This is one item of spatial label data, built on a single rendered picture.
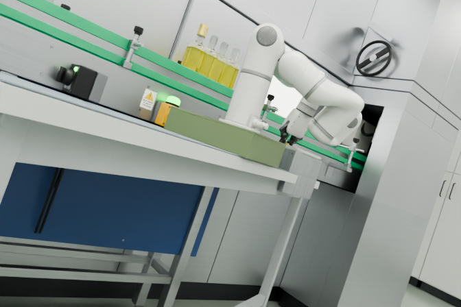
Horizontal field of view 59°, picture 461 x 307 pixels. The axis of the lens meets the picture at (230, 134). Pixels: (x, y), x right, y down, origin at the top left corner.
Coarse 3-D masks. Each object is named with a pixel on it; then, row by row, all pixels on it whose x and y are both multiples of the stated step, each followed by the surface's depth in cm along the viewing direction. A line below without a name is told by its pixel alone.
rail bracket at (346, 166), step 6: (354, 138) 200; (354, 144) 200; (354, 150) 199; (360, 150) 197; (348, 156) 200; (330, 162) 206; (348, 162) 200; (330, 168) 206; (336, 168) 204; (342, 168) 200; (348, 168) 198; (330, 174) 207
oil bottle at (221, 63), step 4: (220, 56) 157; (224, 56) 159; (220, 60) 157; (224, 60) 158; (216, 64) 156; (220, 64) 157; (224, 64) 158; (216, 68) 156; (220, 68) 158; (224, 68) 159; (216, 72) 157; (220, 72) 158; (224, 72) 159; (212, 76) 156; (216, 76) 157; (220, 76) 158; (216, 80) 158; (220, 80) 159
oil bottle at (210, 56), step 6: (210, 48) 154; (204, 54) 153; (210, 54) 153; (216, 54) 155; (204, 60) 152; (210, 60) 153; (216, 60) 155; (204, 66) 153; (210, 66) 154; (198, 72) 152; (204, 72) 153; (210, 72) 154; (210, 78) 155
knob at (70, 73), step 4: (60, 68) 105; (64, 68) 106; (60, 72) 105; (64, 72) 106; (68, 72) 105; (72, 72) 106; (60, 76) 106; (64, 76) 105; (68, 76) 105; (72, 76) 106; (56, 80) 105; (60, 80) 106; (64, 80) 105; (68, 80) 106; (72, 80) 106; (64, 84) 107; (68, 84) 106
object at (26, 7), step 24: (0, 0) 100; (24, 0) 103; (48, 24) 107; (72, 24) 111; (96, 24) 115; (96, 48) 116; (120, 48) 121; (144, 48) 125; (144, 72) 127; (168, 72) 132; (192, 72) 137; (216, 96) 146
